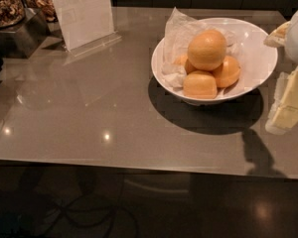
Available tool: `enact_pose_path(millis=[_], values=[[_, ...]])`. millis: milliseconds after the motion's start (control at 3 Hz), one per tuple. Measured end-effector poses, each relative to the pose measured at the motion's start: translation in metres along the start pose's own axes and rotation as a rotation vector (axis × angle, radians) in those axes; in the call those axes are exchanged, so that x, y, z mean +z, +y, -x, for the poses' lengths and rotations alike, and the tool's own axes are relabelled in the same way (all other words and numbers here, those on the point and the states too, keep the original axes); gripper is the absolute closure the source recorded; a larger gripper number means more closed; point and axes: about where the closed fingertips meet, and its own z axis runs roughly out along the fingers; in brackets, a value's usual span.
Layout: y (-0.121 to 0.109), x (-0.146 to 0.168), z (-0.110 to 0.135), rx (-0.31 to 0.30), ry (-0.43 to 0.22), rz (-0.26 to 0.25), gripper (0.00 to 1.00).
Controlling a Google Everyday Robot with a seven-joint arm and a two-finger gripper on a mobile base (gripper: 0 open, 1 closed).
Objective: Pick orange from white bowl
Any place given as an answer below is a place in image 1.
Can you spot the clear acrylic sign holder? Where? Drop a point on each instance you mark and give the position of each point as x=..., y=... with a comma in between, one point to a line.
x=86, y=25

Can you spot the white ceramic bowl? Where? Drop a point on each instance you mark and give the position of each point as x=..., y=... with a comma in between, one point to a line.
x=246, y=44

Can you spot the left hidden orange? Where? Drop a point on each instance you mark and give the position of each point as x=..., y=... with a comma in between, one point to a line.
x=183, y=60

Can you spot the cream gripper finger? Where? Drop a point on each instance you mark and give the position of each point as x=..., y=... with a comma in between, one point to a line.
x=276, y=38
x=283, y=114

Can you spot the square metal stand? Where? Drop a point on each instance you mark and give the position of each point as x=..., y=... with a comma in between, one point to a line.
x=21, y=40

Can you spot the white paper liner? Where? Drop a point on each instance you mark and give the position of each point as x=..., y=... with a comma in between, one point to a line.
x=212, y=60

